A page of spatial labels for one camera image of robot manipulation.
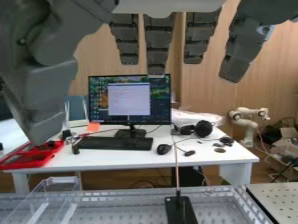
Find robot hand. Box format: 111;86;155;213
0;0;298;146

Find orange paper note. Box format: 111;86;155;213
87;122;103;133

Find computer monitor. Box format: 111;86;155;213
87;73;173;139

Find red tray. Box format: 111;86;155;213
29;139;67;156
0;149;56;171

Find small black device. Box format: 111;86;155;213
71;138;84;155

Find black keyboard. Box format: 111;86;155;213
76;135;155;152

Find white desk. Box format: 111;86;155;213
0;118;261;194

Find black mouse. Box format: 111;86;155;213
156;143;173;156

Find black headphones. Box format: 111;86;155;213
178;119;217;139

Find thin stick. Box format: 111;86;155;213
170;126;182;201

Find clear box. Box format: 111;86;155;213
0;176;277;224

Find small white jointed device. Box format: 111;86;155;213
228;106;273;148

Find black plate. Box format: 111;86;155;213
164;195;200;224

